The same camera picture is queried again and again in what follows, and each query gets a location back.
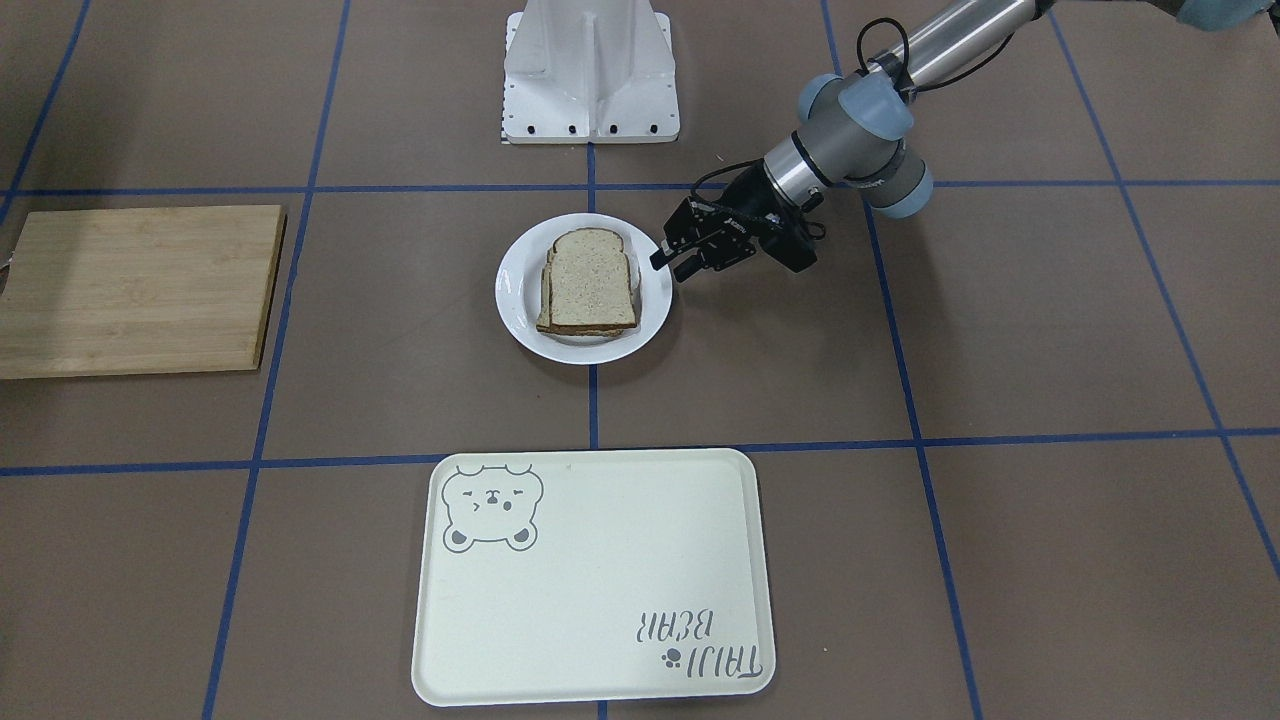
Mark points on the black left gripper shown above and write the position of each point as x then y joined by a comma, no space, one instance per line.
745,194

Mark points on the bread slice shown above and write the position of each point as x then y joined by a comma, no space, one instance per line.
589,240
587,295

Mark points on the white round plate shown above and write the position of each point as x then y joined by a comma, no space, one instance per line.
517,292

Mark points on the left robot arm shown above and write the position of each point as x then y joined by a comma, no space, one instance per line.
852,130

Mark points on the bread slice on plate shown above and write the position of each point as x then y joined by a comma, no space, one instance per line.
587,295

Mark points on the cream bear serving tray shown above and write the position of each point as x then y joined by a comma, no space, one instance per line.
579,576

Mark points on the wooden cutting board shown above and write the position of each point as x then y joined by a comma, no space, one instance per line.
140,291

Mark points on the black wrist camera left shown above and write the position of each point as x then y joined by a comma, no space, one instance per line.
789,237

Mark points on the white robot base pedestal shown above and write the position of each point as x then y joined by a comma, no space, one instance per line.
589,72

